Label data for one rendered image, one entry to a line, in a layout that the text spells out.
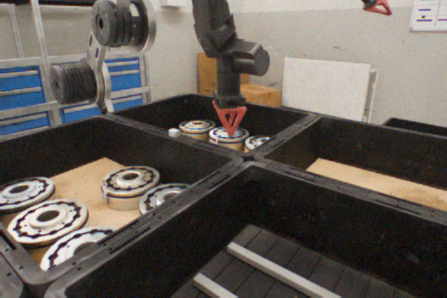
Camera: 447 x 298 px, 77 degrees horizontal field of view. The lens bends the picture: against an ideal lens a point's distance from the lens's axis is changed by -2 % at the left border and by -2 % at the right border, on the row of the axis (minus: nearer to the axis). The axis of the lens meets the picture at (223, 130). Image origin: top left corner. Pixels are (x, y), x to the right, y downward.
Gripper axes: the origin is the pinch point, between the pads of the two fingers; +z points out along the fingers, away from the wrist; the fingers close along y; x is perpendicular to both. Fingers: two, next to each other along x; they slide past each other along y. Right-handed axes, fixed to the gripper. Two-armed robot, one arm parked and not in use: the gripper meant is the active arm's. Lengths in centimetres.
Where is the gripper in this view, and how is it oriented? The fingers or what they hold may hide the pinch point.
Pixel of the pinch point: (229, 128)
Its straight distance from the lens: 73.7
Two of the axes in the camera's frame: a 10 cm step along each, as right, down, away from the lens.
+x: -9.8, 0.7, -1.7
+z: 0.1, 9.4, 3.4
